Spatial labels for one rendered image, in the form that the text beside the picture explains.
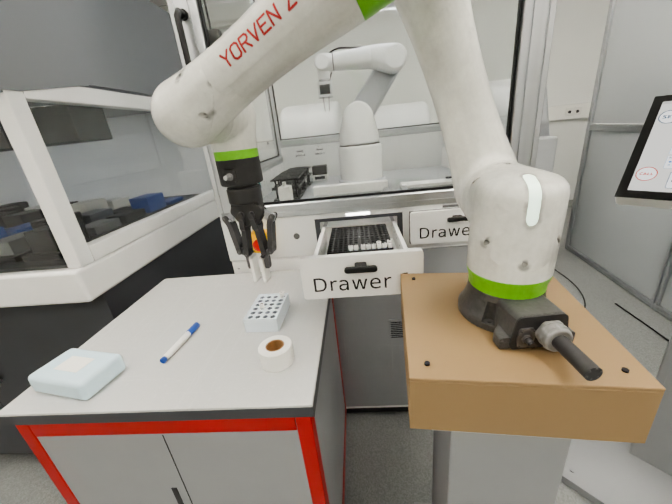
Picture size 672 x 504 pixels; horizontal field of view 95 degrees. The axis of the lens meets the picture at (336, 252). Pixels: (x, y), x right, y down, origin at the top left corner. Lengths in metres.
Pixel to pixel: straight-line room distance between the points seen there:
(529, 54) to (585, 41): 3.64
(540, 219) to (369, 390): 1.09
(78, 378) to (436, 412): 0.67
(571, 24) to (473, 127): 4.09
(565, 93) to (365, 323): 3.93
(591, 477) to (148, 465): 1.35
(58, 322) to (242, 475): 0.86
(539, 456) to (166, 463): 0.72
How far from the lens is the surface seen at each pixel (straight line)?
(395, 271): 0.74
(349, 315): 1.20
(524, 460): 0.76
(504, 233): 0.51
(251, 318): 0.80
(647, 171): 1.15
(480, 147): 0.65
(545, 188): 0.51
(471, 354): 0.54
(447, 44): 0.64
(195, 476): 0.85
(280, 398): 0.63
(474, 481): 0.80
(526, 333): 0.54
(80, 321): 1.35
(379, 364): 1.34
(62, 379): 0.84
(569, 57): 4.68
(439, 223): 1.06
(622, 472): 1.60
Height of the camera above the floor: 1.20
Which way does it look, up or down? 22 degrees down
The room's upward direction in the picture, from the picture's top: 6 degrees counter-clockwise
